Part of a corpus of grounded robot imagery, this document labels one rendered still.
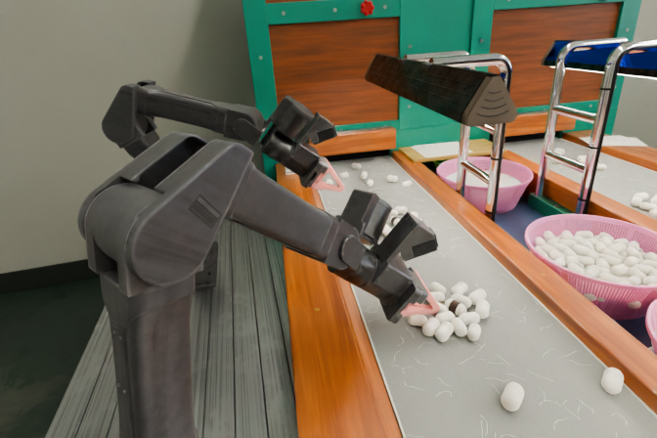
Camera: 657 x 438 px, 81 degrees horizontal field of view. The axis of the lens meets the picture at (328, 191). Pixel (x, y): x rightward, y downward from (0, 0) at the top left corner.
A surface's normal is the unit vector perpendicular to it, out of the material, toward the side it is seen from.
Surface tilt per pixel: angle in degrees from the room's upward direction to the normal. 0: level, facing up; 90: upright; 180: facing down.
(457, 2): 90
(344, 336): 0
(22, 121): 90
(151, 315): 103
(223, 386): 0
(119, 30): 90
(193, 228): 90
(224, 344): 0
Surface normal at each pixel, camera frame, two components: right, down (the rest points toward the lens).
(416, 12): 0.15, 0.37
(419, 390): -0.07, -0.92
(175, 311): 0.78, 0.40
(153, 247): 0.78, 0.19
